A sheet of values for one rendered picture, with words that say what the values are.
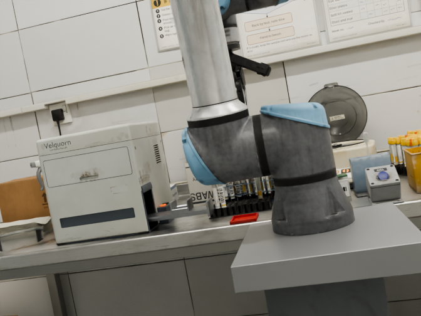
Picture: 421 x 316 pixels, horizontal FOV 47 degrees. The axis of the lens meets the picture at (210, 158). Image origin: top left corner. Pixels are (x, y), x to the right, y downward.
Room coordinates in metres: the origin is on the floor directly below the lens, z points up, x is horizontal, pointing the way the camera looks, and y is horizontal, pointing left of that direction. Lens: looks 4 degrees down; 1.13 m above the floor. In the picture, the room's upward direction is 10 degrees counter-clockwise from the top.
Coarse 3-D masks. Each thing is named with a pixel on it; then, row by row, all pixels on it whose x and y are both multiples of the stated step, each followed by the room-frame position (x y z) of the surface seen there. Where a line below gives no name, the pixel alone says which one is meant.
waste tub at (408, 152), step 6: (408, 150) 1.29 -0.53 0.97; (414, 150) 1.29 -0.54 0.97; (420, 150) 1.29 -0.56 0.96; (408, 156) 1.22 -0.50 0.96; (414, 156) 1.17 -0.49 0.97; (420, 156) 1.17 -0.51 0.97; (408, 162) 1.24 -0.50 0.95; (414, 162) 1.17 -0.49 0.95; (420, 162) 1.17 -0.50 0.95; (408, 168) 1.25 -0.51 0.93; (414, 168) 1.17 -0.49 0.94; (420, 168) 1.17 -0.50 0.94; (408, 174) 1.27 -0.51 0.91; (414, 174) 1.18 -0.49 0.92; (420, 174) 1.17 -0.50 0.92; (408, 180) 1.29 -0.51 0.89; (414, 180) 1.19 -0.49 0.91; (420, 180) 1.17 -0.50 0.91; (414, 186) 1.20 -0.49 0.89; (420, 186) 1.17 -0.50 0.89; (420, 192) 1.17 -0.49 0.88
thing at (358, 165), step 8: (352, 160) 1.27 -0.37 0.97; (360, 160) 1.27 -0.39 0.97; (368, 160) 1.26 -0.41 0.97; (376, 160) 1.26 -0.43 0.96; (384, 160) 1.26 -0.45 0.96; (352, 168) 1.27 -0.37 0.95; (360, 168) 1.27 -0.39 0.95; (352, 176) 1.29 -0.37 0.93; (360, 176) 1.27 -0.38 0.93; (360, 184) 1.27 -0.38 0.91; (360, 192) 1.26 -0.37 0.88
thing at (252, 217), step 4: (236, 216) 1.27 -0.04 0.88; (240, 216) 1.26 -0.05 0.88; (244, 216) 1.26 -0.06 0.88; (248, 216) 1.26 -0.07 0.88; (252, 216) 1.25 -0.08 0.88; (256, 216) 1.21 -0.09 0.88; (232, 220) 1.23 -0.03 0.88; (236, 220) 1.24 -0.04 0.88; (240, 220) 1.20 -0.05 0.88; (244, 220) 1.20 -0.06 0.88; (248, 220) 1.20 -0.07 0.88; (252, 220) 1.19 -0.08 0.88; (256, 220) 1.20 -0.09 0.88
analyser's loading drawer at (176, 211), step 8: (208, 200) 1.28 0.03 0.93; (176, 208) 1.32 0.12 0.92; (184, 208) 1.28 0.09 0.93; (192, 208) 1.31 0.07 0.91; (200, 208) 1.29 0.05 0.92; (208, 208) 1.26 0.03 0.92; (152, 216) 1.30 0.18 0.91; (160, 216) 1.28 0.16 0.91; (168, 216) 1.28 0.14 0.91; (176, 216) 1.28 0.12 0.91; (184, 216) 1.28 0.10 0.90; (208, 216) 1.26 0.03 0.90
